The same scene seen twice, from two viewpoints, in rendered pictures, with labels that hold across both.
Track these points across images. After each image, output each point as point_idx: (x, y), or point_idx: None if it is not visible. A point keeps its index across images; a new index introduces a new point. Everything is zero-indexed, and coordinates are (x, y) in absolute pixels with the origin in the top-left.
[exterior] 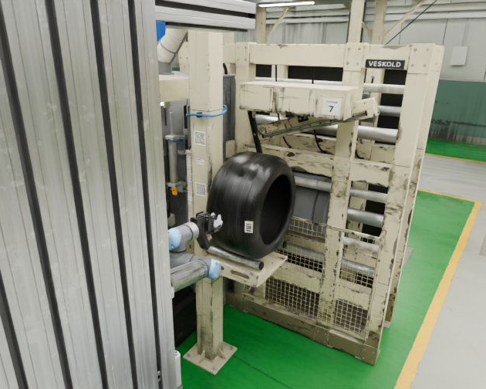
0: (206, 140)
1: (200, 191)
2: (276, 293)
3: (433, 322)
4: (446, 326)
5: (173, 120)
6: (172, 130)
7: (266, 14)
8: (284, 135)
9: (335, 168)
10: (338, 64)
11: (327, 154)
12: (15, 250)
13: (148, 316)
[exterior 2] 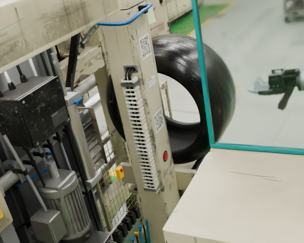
0: (150, 45)
1: (159, 122)
2: (139, 219)
3: (110, 170)
4: (115, 165)
5: (16, 83)
6: (64, 84)
7: None
8: (96, 31)
9: (105, 54)
10: None
11: (84, 48)
12: None
13: None
